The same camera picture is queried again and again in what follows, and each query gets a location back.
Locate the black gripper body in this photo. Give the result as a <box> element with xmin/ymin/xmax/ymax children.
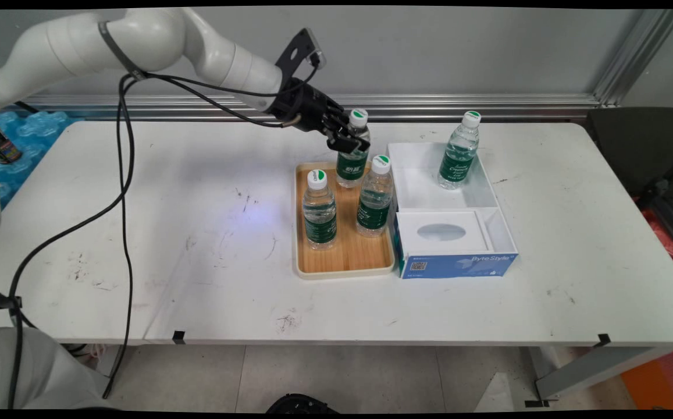
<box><xmin>266</xmin><ymin>77</ymin><xmax>337</xmax><ymax>131</ymax></box>

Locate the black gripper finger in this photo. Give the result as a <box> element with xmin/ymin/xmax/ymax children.
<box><xmin>328</xmin><ymin>98</ymin><xmax>352</xmax><ymax>130</ymax></box>
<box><xmin>326</xmin><ymin>128</ymin><xmax>371</xmax><ymax>154</ymax></box>

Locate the green label water bottle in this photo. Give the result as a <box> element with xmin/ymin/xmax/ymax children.
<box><xmin>335</xmin><ymin>108</ymin><xmax>372</xmax><ymax>189</ymax></box>
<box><xmin>437</xmin><ymin>111</ymin><xmax>482</xmax><ymax>191</ymax></box>
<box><xmin>355</xmin><ymin>155</ymin><xmax>394</xmax><ymax>238</ymax></box>
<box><xmin>302</xmin><ymin>169</ymin><xmax>337</xmax><ymax>251</ymax></box>

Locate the grey robot base cover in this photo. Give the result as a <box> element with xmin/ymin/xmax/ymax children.
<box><xmin>0</xmin><ymin>326</ymin><xmax>110</xmax><ymax>410</ymax></box>

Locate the white open box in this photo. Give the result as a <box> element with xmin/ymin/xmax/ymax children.
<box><xmin>387</xmin><ymin>141</ymin><xmax>500</xmax><ymax>211</ymax></box>

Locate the wooden tray with cream rim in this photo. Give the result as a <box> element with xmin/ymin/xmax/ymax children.
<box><xmin>294</xmin><ymin>161</ymin><xmax>396</xmax><ymax>280</ymax></box>

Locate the blue ByteStyle tissue box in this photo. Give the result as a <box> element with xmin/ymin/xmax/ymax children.
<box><xmin>393</xmin><ymin>207</ymin><xmax>519</xmax><ymax>280</ymax></box>

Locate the blue wrapped bottle pack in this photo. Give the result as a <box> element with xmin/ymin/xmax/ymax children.
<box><xmin>0</xmin><ymin>111</ymin><xmax>75</xmax><ymax>210</ymax></box>

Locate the black round object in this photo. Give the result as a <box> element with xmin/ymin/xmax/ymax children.
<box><xmin>265</xmin><ymin>393</ymin><xmax>340</xmax><ymax>415</ymax></box>

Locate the black chair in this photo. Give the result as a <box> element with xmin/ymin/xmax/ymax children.
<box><xmin>585</xmin><ymin>106</ymin><xmax>673</xmax><ymax>201</ymax></box>

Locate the colourful drink can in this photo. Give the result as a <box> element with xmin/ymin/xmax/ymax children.
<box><xmin>0</xmin><ymin>115</ymin><xmax>23</xmax><ymax>165</ymax></box>

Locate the red patterned item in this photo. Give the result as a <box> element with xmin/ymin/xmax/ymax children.
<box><xmin>639</xmin><ymin>201</ymin><xmax>673</xmax><ymax>274</ymax></box>

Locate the grey table leg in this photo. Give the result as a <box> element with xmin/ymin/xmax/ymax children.
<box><xmin>525</xmin><ymin>346</ymin><xmax>673</xmax><ymax>402</ymax></box>

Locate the orange box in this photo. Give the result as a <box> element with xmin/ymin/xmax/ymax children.
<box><xmin>620</xmin><ymin>348</ymin><xmax>673</xmax><ymax>411</ymax></box>

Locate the horizontal aluminium rail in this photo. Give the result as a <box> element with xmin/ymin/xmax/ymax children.
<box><xmin>5</xmin><ymin>93</ymin><xmax>604</xmax><ymax>122</ymax></box>

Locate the black strap on arm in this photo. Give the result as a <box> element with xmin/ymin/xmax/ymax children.
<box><xmin>98</xmin><ymin>21</ymin><xmax>146</xmax><ymax>80</ymax></box>

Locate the black cable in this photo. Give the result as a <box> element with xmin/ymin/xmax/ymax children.
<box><xmin>102</xmin><ymin>52</ymin><xmax>321</xmax><ymax>401</ymax></box>
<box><xmin>6</xmin><ymin>73</ymin><xmax>302</xmax><ymax>409</ymax></box>

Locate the slanted aluminium post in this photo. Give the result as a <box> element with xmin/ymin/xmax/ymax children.
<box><xmin>592</xmin><ymin>9</ymin><xmax>673</xmax><ymax>108</ymax></box>

